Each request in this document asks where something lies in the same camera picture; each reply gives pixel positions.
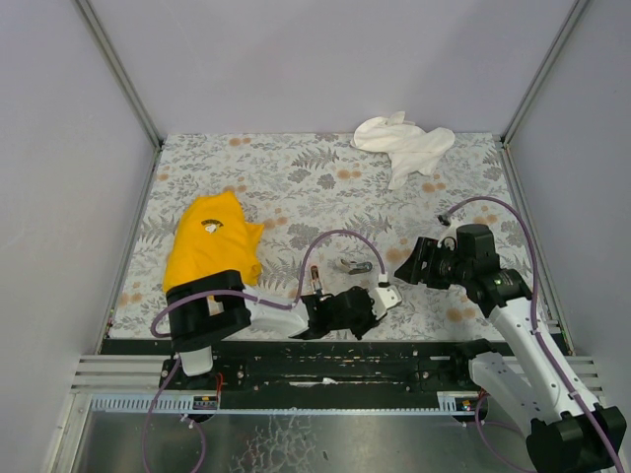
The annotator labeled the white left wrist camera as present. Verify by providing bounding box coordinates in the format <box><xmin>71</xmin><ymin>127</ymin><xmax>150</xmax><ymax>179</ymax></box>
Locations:
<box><xmin>369</xmin><ymin>282</ymin><xmax>402</xmax><ymax>318</ymax></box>

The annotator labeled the floral table mat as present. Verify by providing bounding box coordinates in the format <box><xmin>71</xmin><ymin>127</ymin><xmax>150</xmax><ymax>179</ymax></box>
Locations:
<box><xmin>108</xmin><ymin>133</ymin><xmax>532</xmax><ymax>339</ymax></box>

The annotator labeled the right aluminium frame post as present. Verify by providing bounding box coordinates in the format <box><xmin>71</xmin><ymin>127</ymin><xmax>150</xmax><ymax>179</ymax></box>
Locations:
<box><xmin>501</xmin><ymin>0</ymin><xmax>592</xmax><ymax>145</ymax></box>

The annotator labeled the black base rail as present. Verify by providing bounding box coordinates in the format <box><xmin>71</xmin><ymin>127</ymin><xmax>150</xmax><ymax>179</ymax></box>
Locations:
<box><xmin>110</xmin><ymin>340</ymin><xmax>512</xmax><ymax>411</ymax></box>

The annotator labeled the white crumpled cloth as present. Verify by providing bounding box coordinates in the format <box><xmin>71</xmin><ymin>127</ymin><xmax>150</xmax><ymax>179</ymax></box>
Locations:
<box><xmin>351</xmin><ymin>111</ymin><xmax>456</xmax><ymax>190</ymax></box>

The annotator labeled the left aluminium frame post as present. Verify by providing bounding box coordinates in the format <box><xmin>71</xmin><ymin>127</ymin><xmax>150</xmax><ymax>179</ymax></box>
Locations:
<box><xmin>73</xmin><ymin>0</ymin><xmax>164</xmax><ymax>149</ymax></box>

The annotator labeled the white slotted cable duct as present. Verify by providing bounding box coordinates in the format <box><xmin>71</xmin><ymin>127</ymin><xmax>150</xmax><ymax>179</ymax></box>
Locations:
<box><xmin>91</xmin><ymin>394</ymin><xmax>475</xmax><ymax>417</ymax></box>

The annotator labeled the aluminium frame post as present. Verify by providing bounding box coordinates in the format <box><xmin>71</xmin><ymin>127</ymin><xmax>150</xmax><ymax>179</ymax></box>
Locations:
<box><xmin>73</xmin><ymin>0</ymin><xmax>164</xmax><ymax>149</ymax></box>
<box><xmin>501</xmin><ymin>0</ymin><xmax>592</xmax><ymax>145</ymax></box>

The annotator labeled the yellow folded cloth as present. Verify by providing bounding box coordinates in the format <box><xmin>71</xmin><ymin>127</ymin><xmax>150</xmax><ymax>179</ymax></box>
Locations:
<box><xmin>163</xmin><ymin>191</ymin><xmax>264</xmax><ymax>292</ymax></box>

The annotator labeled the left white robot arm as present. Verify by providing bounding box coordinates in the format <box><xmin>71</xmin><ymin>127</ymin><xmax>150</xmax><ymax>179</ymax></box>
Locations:
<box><xmin>166</xmin><ymin>270</ymin><xmax>387</xmax><ymax>377</ymax></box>

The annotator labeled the beige stapler magazine part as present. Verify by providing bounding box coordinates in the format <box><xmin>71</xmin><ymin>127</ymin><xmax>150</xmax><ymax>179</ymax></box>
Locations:
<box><xmin>337</xmin><ymin>258</ymin><xmax>373</xmax><ymax>275</ymax></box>

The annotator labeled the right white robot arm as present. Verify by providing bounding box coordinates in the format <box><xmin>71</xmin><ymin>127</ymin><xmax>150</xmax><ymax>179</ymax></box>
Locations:
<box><xmin>394</xmin><ymin>224</ymin><xmax>627</xmax><ymax>472</ymax></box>

